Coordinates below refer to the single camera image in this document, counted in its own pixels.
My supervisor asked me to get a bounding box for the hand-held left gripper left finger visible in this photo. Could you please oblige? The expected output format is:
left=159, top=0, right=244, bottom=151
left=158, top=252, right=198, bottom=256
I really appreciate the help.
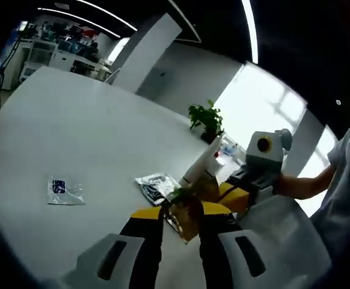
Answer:
left=60, top=207, right=166, bottom=289

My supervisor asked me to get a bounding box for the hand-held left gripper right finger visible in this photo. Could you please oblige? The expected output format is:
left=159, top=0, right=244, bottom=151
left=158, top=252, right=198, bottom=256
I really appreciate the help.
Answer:
left=197, top=201, right=285, bottom=289

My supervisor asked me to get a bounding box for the white red-collared skincare pump bottle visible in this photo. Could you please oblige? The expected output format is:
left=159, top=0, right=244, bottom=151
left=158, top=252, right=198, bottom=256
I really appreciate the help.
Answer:
left=203, top=141, right=229, bottom=179

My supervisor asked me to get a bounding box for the white skincare tube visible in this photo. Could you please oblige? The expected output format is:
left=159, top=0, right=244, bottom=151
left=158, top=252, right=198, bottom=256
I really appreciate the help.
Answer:
left=179, top=134, right=224, bottom=185

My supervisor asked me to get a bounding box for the gold foil skincare sachet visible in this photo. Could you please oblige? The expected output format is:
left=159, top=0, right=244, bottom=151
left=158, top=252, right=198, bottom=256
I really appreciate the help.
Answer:
left=165, top=176, right=221, bottom=245

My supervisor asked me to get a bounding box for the silver green skincare sachet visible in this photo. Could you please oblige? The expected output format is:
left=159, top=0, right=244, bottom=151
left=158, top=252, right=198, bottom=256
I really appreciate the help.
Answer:
left=135, top=172, right=182, bottom=207

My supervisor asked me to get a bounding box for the clear blue-label skincare sachet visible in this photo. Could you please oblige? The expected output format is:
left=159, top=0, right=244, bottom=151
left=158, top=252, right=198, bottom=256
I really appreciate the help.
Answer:
left=47, top=175, right=87, bottom=207

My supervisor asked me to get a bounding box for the clear plastic bottle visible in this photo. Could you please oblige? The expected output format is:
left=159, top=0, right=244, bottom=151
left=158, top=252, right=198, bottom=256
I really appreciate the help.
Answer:
left=220, top=143, right=242, bottom=158

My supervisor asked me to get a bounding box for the potted green plant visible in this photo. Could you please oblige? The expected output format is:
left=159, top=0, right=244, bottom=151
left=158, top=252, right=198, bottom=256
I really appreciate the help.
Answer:
left=188, top=99, right=225, bottom=143

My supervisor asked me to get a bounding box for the person in white shirt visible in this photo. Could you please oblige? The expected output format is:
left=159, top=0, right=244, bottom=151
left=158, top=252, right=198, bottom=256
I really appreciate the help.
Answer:
left=310, top=125, right=350, bottom=267

